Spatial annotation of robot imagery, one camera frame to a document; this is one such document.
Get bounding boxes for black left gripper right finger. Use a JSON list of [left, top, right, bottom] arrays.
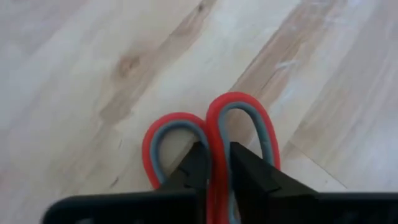
[[229, 142, 321, 224]]

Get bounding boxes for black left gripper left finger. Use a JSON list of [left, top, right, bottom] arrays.
[[133, 141, 211, 224]]

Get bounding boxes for red handled scissors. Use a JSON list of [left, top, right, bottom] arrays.
[[141, 91, 282, 224]]

